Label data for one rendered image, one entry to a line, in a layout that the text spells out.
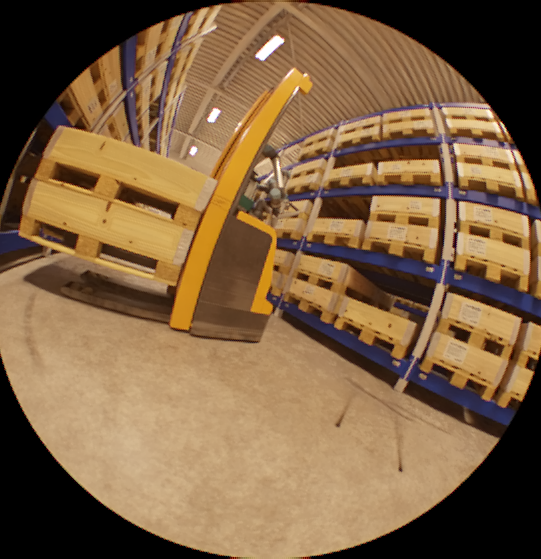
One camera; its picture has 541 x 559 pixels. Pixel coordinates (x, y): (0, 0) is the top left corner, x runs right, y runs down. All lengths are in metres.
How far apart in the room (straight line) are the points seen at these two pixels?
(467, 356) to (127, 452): 1.99
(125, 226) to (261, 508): 1.28
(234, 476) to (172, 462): 0.18
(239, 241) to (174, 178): 0.57
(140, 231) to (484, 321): 2.43
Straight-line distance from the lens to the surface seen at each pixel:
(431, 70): 7.81
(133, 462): 0.64
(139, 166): 1.15
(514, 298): 2.01
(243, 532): 0.62
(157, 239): 1.08
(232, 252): 1.17
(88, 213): 1.17
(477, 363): 1.82
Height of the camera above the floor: 0.59
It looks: 2 degrees down
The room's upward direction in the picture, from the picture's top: 20 degrees clockwise
